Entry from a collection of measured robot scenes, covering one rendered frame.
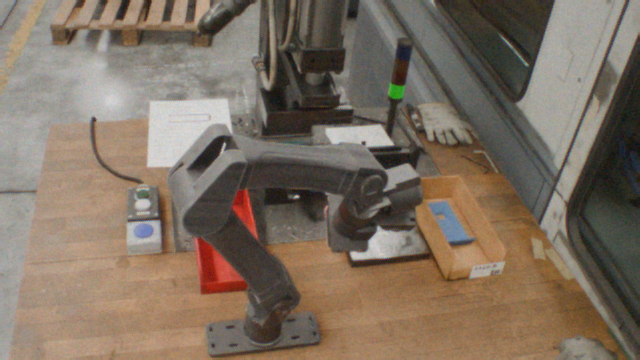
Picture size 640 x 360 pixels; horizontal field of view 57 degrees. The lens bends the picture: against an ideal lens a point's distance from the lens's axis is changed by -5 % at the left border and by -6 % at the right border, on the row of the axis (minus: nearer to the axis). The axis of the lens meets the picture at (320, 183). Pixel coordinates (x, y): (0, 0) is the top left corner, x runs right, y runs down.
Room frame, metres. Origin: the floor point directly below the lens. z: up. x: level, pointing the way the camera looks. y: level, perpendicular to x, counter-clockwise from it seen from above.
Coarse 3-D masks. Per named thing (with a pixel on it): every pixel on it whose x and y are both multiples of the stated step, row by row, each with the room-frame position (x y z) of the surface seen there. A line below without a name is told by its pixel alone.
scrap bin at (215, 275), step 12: (240, 192) 1.02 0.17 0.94; (240, 204) 1.02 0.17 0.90; (240, 216) 0.98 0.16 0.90; (252, 216) 0.92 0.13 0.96; (252, 228) 0.90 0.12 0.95; (204, 252) 0.86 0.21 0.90; (216, 252) 0.86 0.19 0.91; (204, 264) 0.83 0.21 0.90; (216, 264) 0.83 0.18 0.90; (228, 264) 0.83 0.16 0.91; (204, 276) 0.79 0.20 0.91; (216, 276) 0.80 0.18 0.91; (228, 276) 0.80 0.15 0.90; (204, 288) 0.75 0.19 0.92; (216, 288) 0.76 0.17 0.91; (228, 288) 0.77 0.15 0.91; (240, 288) 0.77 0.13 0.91
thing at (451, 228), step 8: (432, 208) 1.08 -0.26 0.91; (440, 208) 1.08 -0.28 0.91; (448, 208) 1.09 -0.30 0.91; (448, 216) 1.06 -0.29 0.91; (440, 224) 1.03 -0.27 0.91; (448, 224) 1.03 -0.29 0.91; (456, 224) 1.03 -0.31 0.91; (448, 232) 1.00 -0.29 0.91; (456, 232) 1.01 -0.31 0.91; (464, 232) 1.01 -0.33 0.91; (448, 240) 0.98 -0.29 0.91; (456, 240) 0.95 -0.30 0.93; (464, 240) 0.96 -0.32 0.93; (472, 240) 0.97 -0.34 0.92
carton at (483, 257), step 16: (432, 176) 1.12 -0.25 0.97; (448, 176) 1.13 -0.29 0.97; (432, 192) 1.12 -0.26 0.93; (448, 192) 1.13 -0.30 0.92; (464, 192) 1.09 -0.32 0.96; (416, 208) 1.05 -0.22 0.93; (464, 208) 1.07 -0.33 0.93; (480, 208) 1.02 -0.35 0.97; (432, 224) 0.97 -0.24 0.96; (464, 224) 1.04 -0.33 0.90; (480, 224) 1.00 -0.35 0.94; (432, 240) 0.95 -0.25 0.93; (480, 240) 0.98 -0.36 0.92; (496, 240) 0.93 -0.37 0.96; (448, 256) 0.88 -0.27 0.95; (464, 256) 0.94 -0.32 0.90; (480, 256) 0.94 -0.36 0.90; (496, 256) 0.92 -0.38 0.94; (448, 272) 0.87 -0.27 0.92; (464, 272) 0.88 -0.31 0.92; (480, 272) 0.89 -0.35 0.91; (496, 272) 0.90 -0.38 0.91
